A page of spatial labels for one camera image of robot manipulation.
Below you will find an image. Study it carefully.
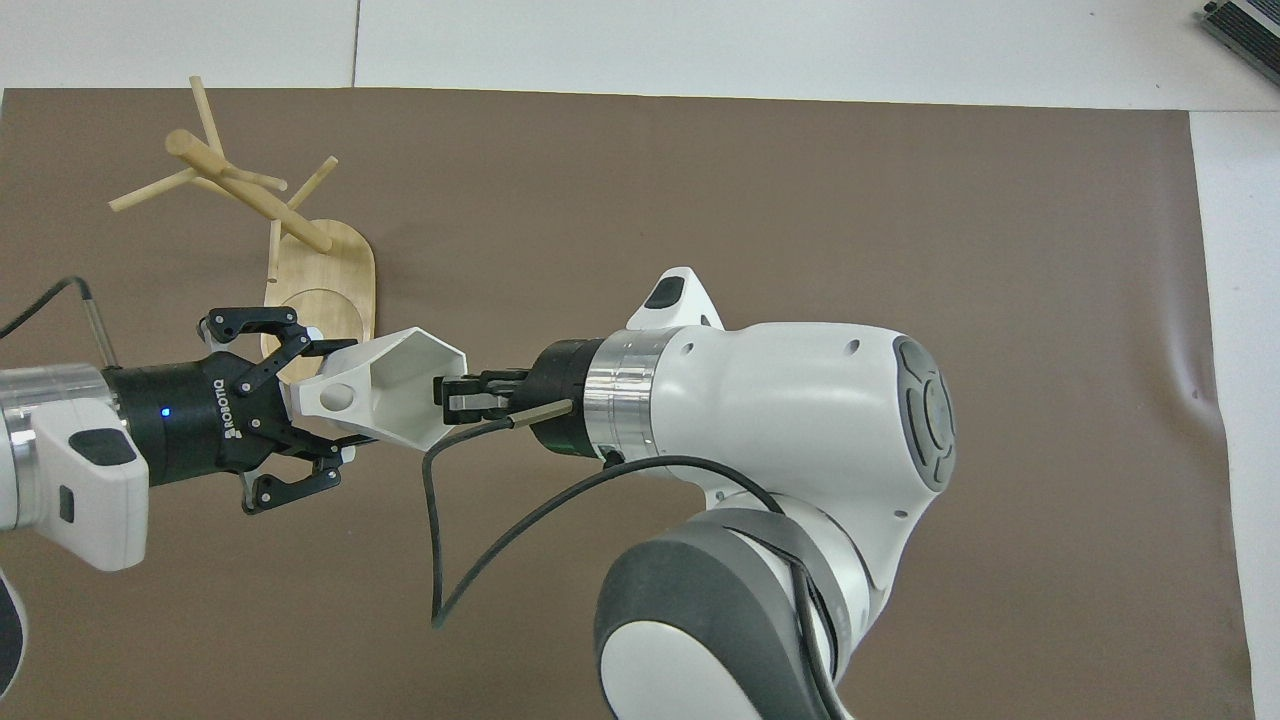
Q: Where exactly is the wooden cup rack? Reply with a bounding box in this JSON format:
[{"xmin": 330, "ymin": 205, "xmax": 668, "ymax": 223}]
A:
[{"xmin": 108, "ymin": 75, "xmax": 377, "ymax": 387}]

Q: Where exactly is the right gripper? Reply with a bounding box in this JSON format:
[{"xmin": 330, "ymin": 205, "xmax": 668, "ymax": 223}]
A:
[{"xmin": 434, "ymin": 339, "xmax": 603, "ymax": 460}]

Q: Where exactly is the grey ribbed device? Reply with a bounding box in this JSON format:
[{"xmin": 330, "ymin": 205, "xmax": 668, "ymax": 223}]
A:
[{"xmin": 1198, "ymin": 0, "xmax": 1280, "ymax": 73}]

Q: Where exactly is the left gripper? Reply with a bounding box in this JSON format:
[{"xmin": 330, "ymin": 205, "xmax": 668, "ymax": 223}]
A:
[{"xmin": 103, "ymin": 305, "xmax": 359, "ymax": 517}]

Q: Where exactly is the black cable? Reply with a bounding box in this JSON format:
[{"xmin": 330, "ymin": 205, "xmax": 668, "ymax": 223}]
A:
[
  {"xmin": 421, "ymin": 399, "xmax": 801, "ymax": 631},
  {"xmin": 0, "ymin": 277, "xmax": 119, "ymax": 368}
]

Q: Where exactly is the white faceted cup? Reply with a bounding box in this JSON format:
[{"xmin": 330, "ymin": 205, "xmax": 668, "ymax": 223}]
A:
[{"xmin": 289, "ymin": 327, "xmax": 470, "ymax": 452}]

